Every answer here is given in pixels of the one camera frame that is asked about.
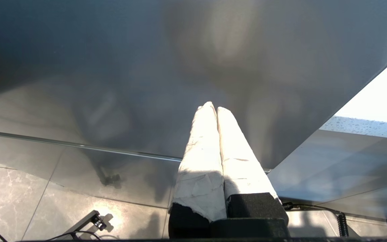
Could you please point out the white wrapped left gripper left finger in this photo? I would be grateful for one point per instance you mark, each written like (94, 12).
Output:
(202, 174)

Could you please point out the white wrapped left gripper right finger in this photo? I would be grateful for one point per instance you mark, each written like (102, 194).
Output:
(240, 168)

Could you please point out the black metal bracket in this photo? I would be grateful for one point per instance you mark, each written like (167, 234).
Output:
(91, 220)

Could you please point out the grey base cabinet front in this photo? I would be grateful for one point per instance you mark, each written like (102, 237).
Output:
(341, 164)

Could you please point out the stainless steel appliance front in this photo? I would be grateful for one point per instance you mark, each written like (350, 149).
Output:
(146, 67)

